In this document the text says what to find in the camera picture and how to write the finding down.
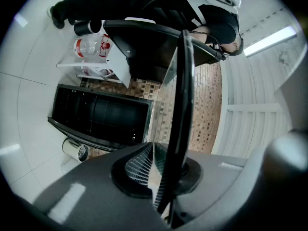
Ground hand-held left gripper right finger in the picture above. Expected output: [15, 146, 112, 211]
[155, 142, 265, 231]

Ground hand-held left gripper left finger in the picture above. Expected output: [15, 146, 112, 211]
[33, 142, 169, 231]

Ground black mini fridge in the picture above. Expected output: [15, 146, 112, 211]
[47, 84, 154, 153]

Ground clear water jug red label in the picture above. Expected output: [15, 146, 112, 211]
[68, 34, 112, 58]
[74, 65, 114, 78]

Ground white rack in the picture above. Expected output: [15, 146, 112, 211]
[56, 59, 116, 82]

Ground white water dispenser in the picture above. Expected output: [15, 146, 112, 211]
[103, 20, 132, 89]

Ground person's head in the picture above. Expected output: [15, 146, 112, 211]
[192, 26, 245, 57]

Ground ceiling tube lamp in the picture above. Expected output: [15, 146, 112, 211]
[243, 25, 297, 58]

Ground black cylindrical container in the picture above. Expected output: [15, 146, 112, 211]
[74, 20, 102, 37]

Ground person's dark trousers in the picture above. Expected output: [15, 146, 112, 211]
[50, 0, 169, 33]

